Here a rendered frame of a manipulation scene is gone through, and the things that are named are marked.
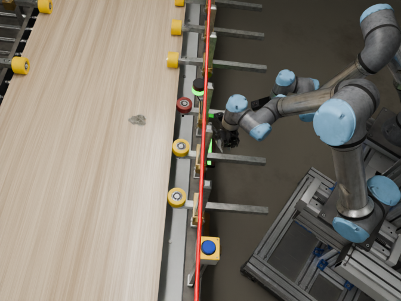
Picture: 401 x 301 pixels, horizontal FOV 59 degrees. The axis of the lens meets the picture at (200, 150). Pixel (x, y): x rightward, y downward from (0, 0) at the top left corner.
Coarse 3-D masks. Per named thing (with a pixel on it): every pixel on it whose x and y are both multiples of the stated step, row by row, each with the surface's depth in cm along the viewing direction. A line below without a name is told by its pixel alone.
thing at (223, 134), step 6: (222, 126) 146; (222, 132) 151; (228, 132) 145; (234, 132) 147; (222, 138) 150; (228, 138) 147; (234, 138) 150; (222, 144) 154; (228, 144) 152; (234, 144) 152
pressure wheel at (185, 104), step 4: (180, 100) 178; (184, 100) 178; (188, 100) 178; (176, 104) 178; (180, 104) 177; (184, 104) 177; (188, 104) 178; (192, 104) 178; (180, 108) 176; (184, 108) 176; (188, 108) 176; (180, 112) 178; (184, 112) 178; (188, 112) 179
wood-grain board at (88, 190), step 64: (64, 0) 207; (128, 0) 213; (64, 64) 182; (128, 64) 187; (0, 128) 159; (64, 128) 163; (128, 128) 167; (0, 192) 144; (64, 192) 147; (128, 192) 151; (0, 256) 132; (64, 256) 135; (128, 256) 137
